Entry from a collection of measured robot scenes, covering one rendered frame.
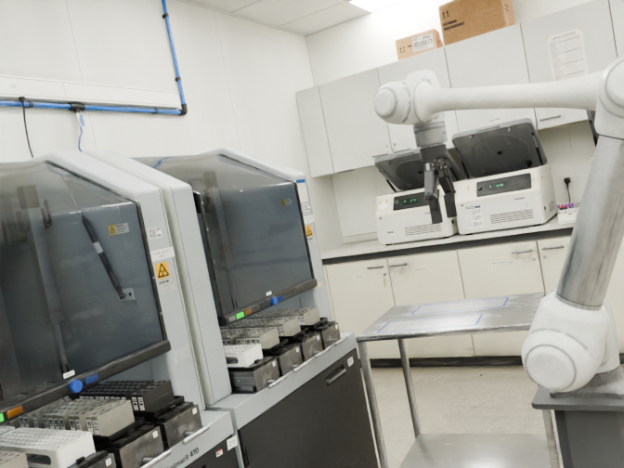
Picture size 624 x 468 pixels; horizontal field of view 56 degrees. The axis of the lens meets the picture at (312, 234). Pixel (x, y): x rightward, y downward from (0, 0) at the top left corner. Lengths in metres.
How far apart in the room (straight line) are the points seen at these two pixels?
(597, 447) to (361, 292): 2.88
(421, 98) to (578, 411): 0.88
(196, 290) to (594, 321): 1.14
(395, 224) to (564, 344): 2.88
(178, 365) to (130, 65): 2.08
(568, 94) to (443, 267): 2.66
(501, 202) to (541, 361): 2.60
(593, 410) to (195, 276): 1.18
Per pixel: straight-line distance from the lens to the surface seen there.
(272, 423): 2.05
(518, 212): 3.92
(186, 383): 1.86
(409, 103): 1.53
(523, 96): 1.56
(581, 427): 1.71
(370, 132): 4.52
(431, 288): 4.15
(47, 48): 3.20
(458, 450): 2.44
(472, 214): 3.99
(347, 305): 4.44
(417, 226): 4.12
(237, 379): 2.01
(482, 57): 4.28
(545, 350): 1.40
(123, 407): 1.68
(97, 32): 3.44
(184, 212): 1.90
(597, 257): 1.40
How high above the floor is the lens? 1.31
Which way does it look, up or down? 3 degrees down
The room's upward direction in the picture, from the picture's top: 11 degrees counter-clockwise
